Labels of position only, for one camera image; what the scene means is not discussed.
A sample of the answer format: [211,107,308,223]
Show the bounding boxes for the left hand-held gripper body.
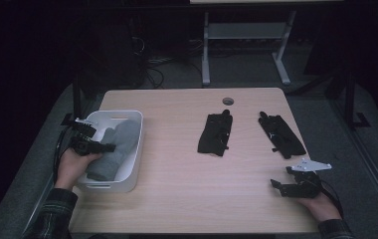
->
[69,118,99,157]

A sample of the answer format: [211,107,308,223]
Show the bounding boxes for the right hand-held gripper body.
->
[284,158,332,199]

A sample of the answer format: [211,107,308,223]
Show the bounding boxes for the grey knit glove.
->
[105,119,142,157]
[85,145,128,182]

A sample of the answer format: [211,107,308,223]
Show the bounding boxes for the white plastic bin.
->
[77,110,144,193]

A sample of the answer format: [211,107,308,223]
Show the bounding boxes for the black glove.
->
[197,109,234,157]
[258,111,307,159]

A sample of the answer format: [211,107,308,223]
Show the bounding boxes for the person's right hand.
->
[296,192,342,222]

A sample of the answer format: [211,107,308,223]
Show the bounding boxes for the person's left hand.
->
[55,147,103,191]

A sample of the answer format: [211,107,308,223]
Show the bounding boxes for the white metal stand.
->
[201,9,297,87]

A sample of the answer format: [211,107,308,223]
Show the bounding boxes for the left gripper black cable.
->
[53,127,76,180]

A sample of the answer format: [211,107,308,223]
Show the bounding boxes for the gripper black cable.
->
[53,127,76,180]
[319,178,344,217]

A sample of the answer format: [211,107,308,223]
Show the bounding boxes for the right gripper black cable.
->
[319,178,344,217]

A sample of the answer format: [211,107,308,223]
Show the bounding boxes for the black metal post with bracket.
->
[344,69,372,128]

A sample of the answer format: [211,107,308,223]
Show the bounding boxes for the bundle of floor cables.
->
[128,36,201,90]

